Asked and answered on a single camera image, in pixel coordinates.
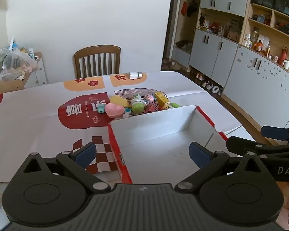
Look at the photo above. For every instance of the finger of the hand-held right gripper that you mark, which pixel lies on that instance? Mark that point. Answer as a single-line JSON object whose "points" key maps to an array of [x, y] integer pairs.
{"points": [[238, 144], [274, 133]]}

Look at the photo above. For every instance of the red thermos jug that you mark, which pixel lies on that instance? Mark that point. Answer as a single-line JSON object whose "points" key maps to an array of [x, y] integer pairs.
{"points": [[283, 57]]}

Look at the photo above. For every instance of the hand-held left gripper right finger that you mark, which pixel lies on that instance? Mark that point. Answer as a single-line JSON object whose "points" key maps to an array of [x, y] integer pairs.
{"points": [[199, 154]]}

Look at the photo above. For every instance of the white labelled cylinder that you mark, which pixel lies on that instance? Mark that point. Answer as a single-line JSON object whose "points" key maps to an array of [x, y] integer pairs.
{"points": [[134, 75]]}

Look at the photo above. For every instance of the white shoe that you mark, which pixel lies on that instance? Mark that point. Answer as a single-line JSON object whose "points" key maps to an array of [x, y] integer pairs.
{"points": [[199, 76], [207, 84], [216, 89]]}

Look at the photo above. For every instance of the orange kettle bottle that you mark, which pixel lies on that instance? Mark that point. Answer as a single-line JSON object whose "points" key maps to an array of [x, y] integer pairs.
{"points": [[258, 45]]}

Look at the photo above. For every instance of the brown wooden chair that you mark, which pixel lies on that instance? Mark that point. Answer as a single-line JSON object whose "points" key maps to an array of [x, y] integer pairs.
{"points": [[97, 50]]}

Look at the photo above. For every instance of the clear plastic bag of things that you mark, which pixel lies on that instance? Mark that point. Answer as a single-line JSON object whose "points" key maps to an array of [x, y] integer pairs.
{"points": [[10, 63]]}

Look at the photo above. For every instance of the white mug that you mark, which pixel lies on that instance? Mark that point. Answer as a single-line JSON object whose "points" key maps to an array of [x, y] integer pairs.
{"points": [[286, 65]]}

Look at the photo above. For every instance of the printed paper table cover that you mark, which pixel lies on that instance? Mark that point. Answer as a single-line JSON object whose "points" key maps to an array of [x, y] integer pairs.
{"points": [[38, 130]]}

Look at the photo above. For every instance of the light wooden furniture frame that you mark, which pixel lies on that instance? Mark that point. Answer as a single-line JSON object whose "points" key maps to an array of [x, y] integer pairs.
{"points": [[6, 86]]}

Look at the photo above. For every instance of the pink heart-shaped box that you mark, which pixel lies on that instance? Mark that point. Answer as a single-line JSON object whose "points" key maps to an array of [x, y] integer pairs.
{"points": [[114, 110]]}

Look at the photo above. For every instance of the red mitten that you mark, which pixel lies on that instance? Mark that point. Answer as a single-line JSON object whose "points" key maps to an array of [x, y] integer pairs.
{"points": [[183, 8]]}

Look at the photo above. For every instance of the white drawer cabinet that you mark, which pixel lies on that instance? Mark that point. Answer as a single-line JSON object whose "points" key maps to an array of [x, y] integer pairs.
{"points": [[37, 73]]}

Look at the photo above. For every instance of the green toy stick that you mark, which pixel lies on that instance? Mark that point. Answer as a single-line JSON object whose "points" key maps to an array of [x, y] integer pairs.
{"points": [[175, 105]]}

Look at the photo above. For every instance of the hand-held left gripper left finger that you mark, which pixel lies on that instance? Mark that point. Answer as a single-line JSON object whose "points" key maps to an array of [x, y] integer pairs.
{"points": [[85, 153]]}

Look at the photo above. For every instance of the yellow oval toy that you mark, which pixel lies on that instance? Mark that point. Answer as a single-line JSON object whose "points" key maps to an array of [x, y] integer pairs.
{"points": [[119, 101]]}

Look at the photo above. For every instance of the grey and wood cabinet wall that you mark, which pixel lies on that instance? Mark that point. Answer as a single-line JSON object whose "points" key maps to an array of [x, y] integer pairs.
{"points": [[255, 84]]}

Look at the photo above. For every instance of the small teal toy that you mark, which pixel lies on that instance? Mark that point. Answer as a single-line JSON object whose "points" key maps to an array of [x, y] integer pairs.
{"points": [[100, 111]]}

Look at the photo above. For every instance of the white cardboard box red outside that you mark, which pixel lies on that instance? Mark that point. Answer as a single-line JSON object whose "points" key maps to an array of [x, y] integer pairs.
{"points": [[154, 149]]}

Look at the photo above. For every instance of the green and white toy bottle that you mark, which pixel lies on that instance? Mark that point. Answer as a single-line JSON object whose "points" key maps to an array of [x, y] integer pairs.
{"points": [[137, 104]]}

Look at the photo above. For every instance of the yellow toy block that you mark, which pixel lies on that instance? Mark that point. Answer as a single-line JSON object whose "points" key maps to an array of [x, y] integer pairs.
{"points": [[161, 99]]}

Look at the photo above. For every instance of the pink toy figure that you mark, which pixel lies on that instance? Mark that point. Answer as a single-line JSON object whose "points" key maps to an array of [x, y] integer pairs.
{"points": [[149, 99]]}

